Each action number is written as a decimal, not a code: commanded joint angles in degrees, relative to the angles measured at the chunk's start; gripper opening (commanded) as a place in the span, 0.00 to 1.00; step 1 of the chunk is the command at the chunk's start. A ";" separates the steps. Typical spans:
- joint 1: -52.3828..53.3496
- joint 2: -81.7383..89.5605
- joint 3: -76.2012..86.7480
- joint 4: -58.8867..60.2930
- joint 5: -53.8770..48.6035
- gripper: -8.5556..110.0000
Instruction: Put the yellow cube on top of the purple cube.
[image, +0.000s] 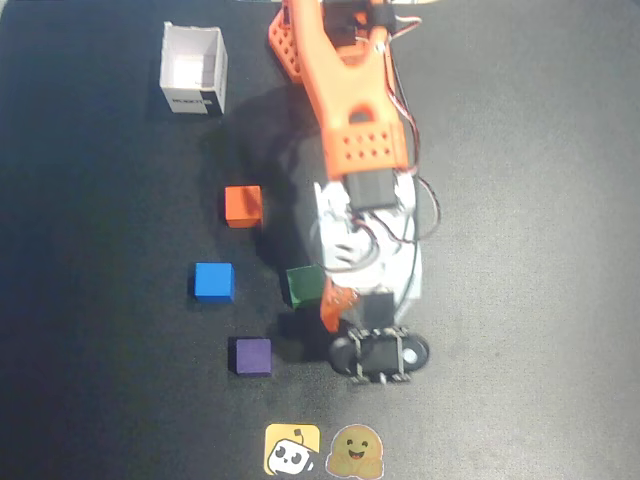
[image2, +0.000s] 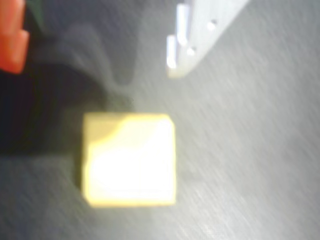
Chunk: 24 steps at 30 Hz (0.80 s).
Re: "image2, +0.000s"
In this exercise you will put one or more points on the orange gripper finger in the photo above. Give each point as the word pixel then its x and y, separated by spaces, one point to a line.
pixel 11 37

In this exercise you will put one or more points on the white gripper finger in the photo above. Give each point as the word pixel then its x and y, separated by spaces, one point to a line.
pixel 200 32

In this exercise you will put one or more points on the yellow wooden cube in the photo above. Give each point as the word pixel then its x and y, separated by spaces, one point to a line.
pixel 130 165

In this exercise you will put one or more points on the black felt mat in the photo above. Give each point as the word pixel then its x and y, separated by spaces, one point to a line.
pixel 237 150

